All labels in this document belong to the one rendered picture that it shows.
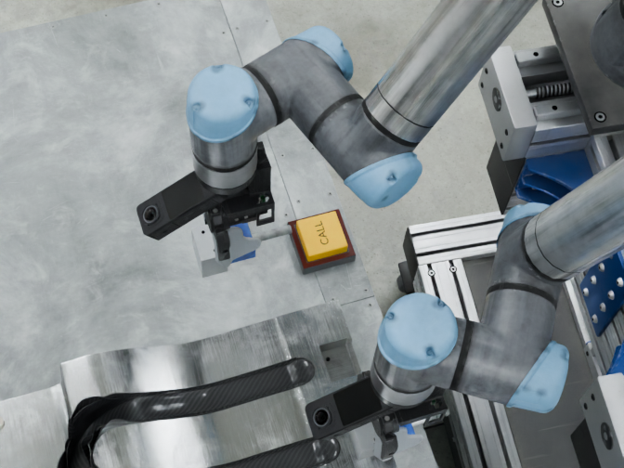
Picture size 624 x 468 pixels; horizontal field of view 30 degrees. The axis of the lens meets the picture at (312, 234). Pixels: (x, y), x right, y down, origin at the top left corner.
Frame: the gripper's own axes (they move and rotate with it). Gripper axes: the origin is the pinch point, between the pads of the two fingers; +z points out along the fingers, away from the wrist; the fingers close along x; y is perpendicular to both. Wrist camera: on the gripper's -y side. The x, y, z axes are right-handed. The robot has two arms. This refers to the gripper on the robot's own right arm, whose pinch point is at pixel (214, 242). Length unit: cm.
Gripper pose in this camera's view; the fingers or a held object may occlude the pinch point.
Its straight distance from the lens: 153.9
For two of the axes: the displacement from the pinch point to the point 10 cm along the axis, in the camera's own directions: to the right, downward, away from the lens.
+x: -3.0, -8.6, 4.1
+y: 9.5, -2.6, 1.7
